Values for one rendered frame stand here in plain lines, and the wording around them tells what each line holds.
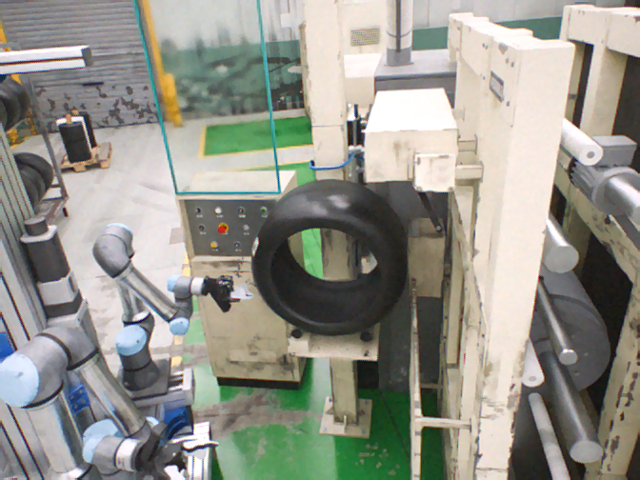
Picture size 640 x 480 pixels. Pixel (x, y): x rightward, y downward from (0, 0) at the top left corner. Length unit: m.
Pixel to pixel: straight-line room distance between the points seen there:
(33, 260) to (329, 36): 1.24
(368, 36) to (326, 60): 3.45
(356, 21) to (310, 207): 3.82
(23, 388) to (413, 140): 1.15
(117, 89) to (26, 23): 1.86
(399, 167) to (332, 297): 0.94
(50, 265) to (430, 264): 1.41
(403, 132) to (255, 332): 1.79
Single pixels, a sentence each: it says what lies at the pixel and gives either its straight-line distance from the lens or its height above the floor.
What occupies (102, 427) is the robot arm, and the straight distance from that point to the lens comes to 1.78.
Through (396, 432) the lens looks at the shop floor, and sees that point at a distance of 2.83.
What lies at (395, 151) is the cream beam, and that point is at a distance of 1.34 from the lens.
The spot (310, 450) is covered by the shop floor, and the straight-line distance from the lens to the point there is 2.76.
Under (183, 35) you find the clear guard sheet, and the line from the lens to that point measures 2.37.
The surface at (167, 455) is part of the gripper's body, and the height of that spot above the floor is 1.07.
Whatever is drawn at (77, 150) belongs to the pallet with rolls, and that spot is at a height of 0.32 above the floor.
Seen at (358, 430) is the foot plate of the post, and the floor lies 0.01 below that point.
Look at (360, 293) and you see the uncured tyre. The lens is 2.12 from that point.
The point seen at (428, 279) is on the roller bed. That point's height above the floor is 0.99.
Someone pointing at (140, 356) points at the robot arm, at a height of 0.87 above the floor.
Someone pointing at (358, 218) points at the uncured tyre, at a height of 1.43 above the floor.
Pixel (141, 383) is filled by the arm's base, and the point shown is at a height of 0.75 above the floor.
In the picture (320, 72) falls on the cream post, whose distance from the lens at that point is 1.95.
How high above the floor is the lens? 2.10
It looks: 27 degrees down
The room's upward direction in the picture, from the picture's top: 4 degrees counter-clockwise
